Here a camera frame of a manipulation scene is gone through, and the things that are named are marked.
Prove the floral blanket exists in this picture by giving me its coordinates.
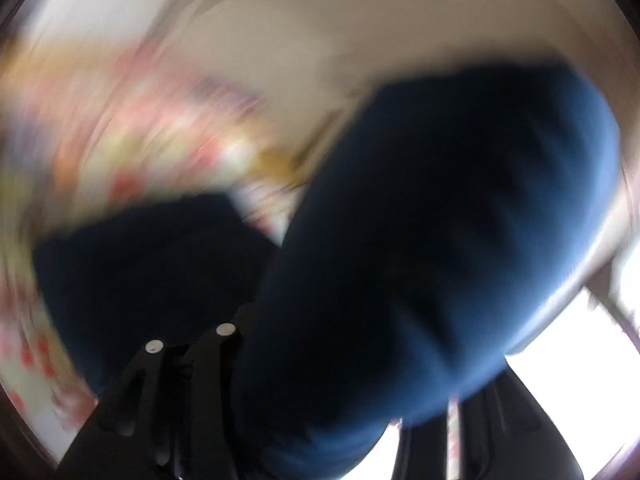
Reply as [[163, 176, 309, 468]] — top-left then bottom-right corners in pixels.
[[0, 42, 306, 423]]

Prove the blue padded jacket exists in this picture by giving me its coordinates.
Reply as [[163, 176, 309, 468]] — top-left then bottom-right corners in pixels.
[[32, 60, 623, 480]]

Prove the bright window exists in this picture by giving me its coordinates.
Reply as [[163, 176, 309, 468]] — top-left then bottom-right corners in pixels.
[[350, 255, 640, 480]]

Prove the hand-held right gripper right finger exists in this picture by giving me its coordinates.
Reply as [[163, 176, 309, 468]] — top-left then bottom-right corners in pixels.
[[390, 372, 576, 480]]

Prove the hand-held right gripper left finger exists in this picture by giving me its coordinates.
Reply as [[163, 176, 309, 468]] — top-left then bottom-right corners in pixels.
[[62, 305, 263, 480]]

